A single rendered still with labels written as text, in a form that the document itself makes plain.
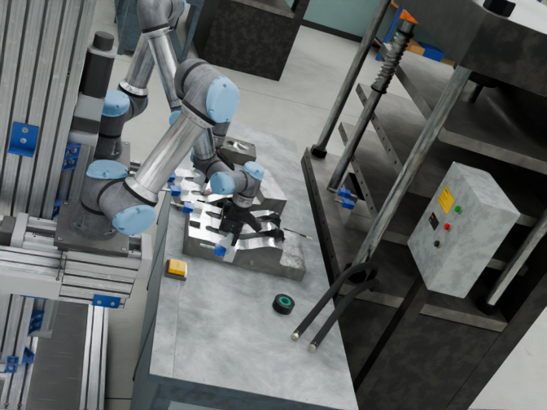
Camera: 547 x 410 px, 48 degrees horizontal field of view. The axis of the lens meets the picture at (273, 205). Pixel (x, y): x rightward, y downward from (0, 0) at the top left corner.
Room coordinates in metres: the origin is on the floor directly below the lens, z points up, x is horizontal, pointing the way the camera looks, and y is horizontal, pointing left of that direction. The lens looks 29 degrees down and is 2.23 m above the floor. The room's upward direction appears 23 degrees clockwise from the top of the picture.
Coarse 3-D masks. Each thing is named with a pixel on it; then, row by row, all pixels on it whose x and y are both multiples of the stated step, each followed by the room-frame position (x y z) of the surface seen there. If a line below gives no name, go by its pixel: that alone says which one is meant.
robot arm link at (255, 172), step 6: (252, 162) 1.89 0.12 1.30; (246, 168) 1.84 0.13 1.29; (252, 168) 1.84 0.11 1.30; (258, 168) 1.86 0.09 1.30; (246, 174) 1.83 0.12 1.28; (252, 174) 1.84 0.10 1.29; (258, 174) 1.84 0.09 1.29; (252, 180) 1.83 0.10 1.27; (258, 180) 1.85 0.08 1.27; (252, 186) 1.83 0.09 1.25; (258, 186) 1.86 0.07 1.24; (240, 192) 1.84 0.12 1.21; (246, 192) 1.84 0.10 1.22; (252, 192) 1.84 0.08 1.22
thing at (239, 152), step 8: (224, 144) 2.84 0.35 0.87; (232, 144) 2.91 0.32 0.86; (240, 144) 2.94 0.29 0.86; (248, 144) 2.96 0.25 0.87; (224, 152) 2.81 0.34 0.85; (232, 152) 2.82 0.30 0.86; (240, 152) 2.83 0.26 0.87; (248, 152) 2.87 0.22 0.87; (232, 160) 2.82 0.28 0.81; (240, 160) 2.83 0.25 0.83; (248, 160) 2.84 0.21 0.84
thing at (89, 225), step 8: (80, 208) 1.52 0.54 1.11; (88, 208) 1.51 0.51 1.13; (72, 216) 1.52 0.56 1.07; (80, 216) 1.51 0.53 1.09; (88, 216) 1.50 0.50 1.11; (96, 216) 1.51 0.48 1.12; (104, 216) 1.52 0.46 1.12; (72, 224) 1.51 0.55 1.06; (80, 224) 1.51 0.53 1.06; (88, 224) 1.50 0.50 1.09; (96, 224) 1.50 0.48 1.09; (104, 224) 1.52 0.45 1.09; (80, 232) 1.49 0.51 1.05; (88, 232) 1.49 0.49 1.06; (96, 232) 1.50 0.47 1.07; (104, 232) 1.51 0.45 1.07; (112, 232) 1.54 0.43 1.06; (96, 240) 1.50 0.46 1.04; (104, 240) 1.52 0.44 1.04
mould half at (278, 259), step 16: (208, 208) 2.17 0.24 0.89; (208, 224) 2.06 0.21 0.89; (272, 224) 2.18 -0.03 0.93; (192, 240) 1.94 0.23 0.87; (208, 240) 1.96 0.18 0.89; (240, 240) 2.05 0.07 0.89; (256, 240) 2.05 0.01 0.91; (272, 240) 2.06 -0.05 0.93; (288, 240) 2.24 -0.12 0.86; (208, 256) 1.96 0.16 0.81; (240, 256) 2.00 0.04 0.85; (256, 256) 2.01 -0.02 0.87; (272, 256) 2.03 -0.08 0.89; (288, 256) 2.12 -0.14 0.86; (272, 272) 2.04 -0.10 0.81; (288, 272) 2.05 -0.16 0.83; (304, 272) 2.07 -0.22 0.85
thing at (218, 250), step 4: (200, 244) 1.85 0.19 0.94; (204, 244) 1.85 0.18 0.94; (216, 244) 1.87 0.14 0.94; (208, 248) 1.85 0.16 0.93; (212, 248) 1.86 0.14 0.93; (216, 248) 1.85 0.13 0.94; (220, 248) 1.86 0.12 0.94; (224, 248) 1.87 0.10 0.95; (216, 252) 1.84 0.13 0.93; (220, 252) 1.85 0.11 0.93; (224, 252) 1.85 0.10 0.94; (232, 252) 1.86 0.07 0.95; (224, 256) 1.85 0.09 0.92; (228, 256) 1.85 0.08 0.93; (232, 256) 1.86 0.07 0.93; (228, 260) 1.86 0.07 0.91; (232, 260) 1.86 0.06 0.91
